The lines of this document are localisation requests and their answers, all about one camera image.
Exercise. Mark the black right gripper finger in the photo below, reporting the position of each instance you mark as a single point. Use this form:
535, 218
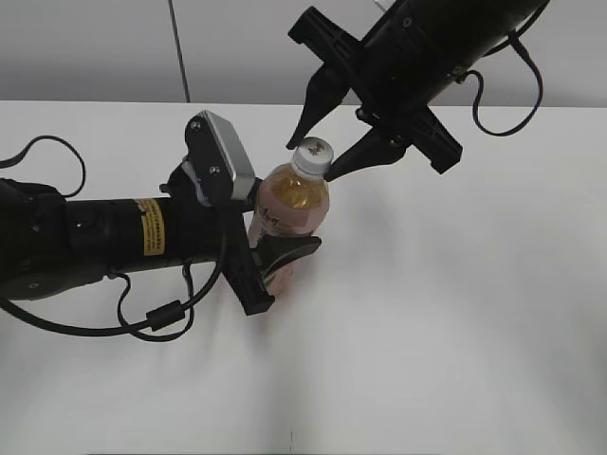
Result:
372, 150
325, 91

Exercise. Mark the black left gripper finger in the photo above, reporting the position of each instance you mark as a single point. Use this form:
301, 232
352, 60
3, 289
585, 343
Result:
273, 253
249, 194

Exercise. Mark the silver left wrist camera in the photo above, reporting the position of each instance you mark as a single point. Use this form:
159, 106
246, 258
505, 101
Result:
216, 162

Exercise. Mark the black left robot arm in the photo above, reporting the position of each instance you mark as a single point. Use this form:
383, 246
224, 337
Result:
50, 244

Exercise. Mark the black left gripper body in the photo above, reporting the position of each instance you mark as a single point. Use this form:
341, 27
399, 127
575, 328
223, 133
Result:
199, 234

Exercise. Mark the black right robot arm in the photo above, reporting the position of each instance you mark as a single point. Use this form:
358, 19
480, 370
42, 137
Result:
466, 31

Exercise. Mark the pink label tea bottle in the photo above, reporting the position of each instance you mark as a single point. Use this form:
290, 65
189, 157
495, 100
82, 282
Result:
288, 205

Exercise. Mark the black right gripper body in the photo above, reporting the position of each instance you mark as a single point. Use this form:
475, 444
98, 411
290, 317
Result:
394, 71

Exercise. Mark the white bottle cap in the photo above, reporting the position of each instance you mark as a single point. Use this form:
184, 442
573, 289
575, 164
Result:
312, 158

